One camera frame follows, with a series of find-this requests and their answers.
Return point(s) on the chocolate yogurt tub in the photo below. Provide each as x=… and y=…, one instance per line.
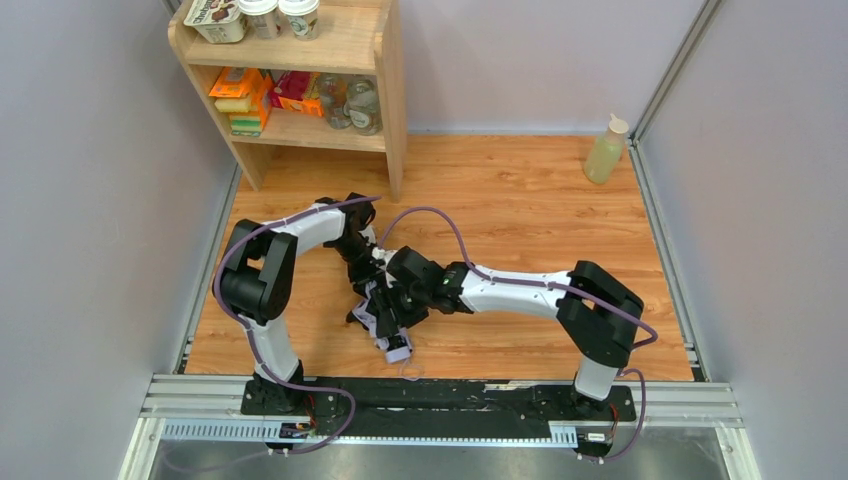
x=217, y=21

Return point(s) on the white lidded cup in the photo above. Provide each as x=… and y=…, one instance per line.
x=302, y=16

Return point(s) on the red snack package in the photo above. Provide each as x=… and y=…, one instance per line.
x=297, y=92

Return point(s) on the green liquid squeeze bottle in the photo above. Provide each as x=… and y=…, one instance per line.
x=606, y=151

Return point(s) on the clear glass jar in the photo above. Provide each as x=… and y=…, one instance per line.
x=332, y=89

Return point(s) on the orange snack box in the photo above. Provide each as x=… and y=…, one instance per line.
x=236, y=82

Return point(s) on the wooden shelf unit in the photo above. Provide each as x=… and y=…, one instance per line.
x=356, y=38

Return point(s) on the labelled glass jar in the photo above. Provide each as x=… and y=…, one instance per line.
x=363, y=105

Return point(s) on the yellow green sponge stack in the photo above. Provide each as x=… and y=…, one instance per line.
x=247, y=115

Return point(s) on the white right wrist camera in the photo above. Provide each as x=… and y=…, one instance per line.
x=381, y=255

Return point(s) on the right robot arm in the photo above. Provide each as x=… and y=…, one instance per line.
x=598, y=313

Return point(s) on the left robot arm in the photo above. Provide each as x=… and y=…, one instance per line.
x=254, y=281

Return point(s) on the white yogurt cup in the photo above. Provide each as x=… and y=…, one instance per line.
x=262, y=16

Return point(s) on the lavender folding umbrella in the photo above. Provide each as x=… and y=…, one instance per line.
x=376, y=314

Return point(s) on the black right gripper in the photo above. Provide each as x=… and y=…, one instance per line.
x=387, y=318

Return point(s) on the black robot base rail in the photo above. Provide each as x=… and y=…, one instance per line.
x=434, y=408

